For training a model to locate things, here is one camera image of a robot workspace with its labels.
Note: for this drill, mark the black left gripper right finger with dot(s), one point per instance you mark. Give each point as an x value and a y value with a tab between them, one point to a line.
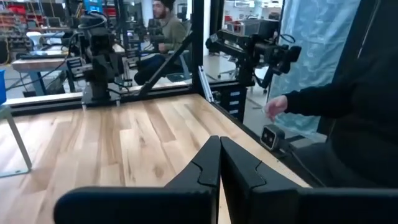
264	202

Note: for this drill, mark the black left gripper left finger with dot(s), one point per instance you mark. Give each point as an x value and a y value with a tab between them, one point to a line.
186	202

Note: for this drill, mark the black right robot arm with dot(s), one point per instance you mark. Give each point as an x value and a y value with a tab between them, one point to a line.
99	62

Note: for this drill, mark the person's hand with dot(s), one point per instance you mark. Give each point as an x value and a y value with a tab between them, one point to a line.
275	107

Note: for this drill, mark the silver aluminium bar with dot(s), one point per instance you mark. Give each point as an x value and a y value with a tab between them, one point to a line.
206	85

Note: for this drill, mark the person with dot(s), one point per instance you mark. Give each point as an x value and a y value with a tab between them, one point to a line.
168	34
357	109

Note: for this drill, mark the pale blue plastic curtain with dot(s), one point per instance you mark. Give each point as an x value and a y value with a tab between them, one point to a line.
311	62

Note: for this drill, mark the background black robot rig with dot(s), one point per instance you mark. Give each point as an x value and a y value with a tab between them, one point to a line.
252	53

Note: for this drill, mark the pale green perforated metal shelf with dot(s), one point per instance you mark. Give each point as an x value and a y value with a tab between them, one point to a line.
15	143

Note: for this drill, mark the wooden workbench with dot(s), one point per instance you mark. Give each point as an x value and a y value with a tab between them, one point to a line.
37	63

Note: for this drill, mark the red storage bins rack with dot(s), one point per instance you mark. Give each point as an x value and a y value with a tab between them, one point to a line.
14	9

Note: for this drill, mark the small grey camera box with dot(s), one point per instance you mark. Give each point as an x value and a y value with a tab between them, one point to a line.
272	137

